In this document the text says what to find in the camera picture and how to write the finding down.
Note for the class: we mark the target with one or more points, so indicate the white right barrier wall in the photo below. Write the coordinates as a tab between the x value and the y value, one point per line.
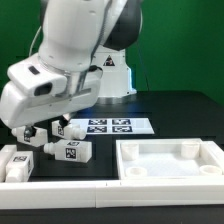
217	153

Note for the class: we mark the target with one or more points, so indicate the white front barrier wall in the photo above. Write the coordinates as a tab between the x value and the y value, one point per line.
113	193

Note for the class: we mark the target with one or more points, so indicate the white sheet with markers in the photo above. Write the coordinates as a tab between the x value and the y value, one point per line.
115	125

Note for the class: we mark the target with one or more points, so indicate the white left barrier wall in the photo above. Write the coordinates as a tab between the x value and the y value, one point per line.
5	154

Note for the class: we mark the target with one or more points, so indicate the white square table top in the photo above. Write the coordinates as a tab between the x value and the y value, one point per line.
165	158

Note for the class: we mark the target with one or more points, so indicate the white barrier wall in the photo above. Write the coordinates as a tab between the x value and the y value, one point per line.
217	153
5	154
113	193

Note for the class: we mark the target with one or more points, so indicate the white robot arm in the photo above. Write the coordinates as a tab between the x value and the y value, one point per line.
74	29

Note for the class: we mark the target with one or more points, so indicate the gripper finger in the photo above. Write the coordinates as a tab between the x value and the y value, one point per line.
64	120
30	131

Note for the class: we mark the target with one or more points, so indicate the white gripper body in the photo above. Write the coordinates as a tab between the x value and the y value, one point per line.
35	93

